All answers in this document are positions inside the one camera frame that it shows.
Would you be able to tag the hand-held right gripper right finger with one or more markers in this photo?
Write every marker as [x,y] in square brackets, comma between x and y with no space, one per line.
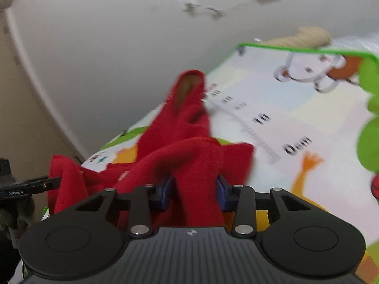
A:
[221,193]

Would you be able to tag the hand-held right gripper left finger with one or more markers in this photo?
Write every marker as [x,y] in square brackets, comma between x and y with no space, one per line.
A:
[165,193]

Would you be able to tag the white wall socket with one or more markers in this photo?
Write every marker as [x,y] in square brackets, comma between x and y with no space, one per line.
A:
[187,0]

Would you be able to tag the beige door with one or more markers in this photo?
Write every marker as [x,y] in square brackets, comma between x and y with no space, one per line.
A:
[26,100]

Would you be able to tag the white lace bedspread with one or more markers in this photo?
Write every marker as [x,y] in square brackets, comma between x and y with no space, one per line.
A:
[358,43]

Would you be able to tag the beige plush toy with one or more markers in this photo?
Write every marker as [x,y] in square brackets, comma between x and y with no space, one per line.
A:
[308,37]

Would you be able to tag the red fleece garment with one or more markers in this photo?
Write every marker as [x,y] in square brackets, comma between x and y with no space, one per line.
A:
[201,165]

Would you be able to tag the printed cartoon play mat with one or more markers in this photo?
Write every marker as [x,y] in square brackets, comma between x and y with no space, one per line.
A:
[296,118]

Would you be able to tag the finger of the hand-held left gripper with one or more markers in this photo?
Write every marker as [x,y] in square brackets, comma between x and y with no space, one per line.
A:
[47,184]

